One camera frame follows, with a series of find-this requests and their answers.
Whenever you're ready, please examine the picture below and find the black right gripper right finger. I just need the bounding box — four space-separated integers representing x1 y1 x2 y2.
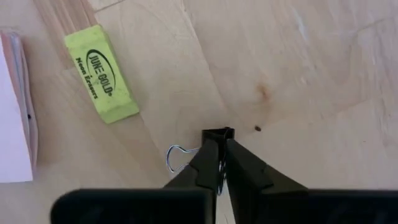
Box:
226 139 398 224

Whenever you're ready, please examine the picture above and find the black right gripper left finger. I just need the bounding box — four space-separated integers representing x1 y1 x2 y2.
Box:
50 139 221 224

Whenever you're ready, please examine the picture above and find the black binder clip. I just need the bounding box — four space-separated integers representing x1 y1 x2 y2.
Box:
165 126 236 196

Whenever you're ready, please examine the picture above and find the yellow-green June Gold eraser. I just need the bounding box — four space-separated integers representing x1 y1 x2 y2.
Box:
63 24 141 125

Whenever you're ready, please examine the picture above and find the pink paper pad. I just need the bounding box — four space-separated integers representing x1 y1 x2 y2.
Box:
0 29 39 184

